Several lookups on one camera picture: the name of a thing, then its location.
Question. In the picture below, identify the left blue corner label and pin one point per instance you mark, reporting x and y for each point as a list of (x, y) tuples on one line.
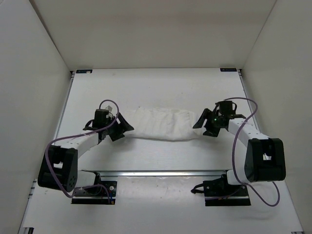
[(84, 71)]

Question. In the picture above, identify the white pleated skirt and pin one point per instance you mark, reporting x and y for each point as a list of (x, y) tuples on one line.
[(162, 124)]

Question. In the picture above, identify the blue corner label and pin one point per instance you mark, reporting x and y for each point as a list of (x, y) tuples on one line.
[(228, 69), (84, 71)]

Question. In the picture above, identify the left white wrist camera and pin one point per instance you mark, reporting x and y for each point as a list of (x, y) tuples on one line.
[(109, 108)]

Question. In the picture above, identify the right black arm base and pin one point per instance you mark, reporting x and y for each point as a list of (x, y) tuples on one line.
[(219, 193)]

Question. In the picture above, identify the left aluminium side rail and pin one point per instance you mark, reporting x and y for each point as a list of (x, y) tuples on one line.
[(63, 110)]

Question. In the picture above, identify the aluminium side rail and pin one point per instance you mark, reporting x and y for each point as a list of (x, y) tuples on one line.
[(63, 110), (250, 104)]

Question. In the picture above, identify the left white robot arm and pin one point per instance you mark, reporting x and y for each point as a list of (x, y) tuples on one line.
[(59, 167)]

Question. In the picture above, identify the right blue corner label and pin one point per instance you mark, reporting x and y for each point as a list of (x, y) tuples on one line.
[(228, 69)]

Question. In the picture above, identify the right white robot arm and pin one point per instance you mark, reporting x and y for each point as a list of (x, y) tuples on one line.
[(264, 159)]

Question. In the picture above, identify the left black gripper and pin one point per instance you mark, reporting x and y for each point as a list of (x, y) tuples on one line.
[(121, 127)]

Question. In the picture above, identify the right aluminium side rail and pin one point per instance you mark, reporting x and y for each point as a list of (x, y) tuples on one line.
[(250, 104)]

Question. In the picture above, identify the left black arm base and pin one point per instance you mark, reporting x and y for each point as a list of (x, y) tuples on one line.
[(97, 195)]

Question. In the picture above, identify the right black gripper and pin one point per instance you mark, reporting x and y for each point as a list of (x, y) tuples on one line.
[(206, 113)]

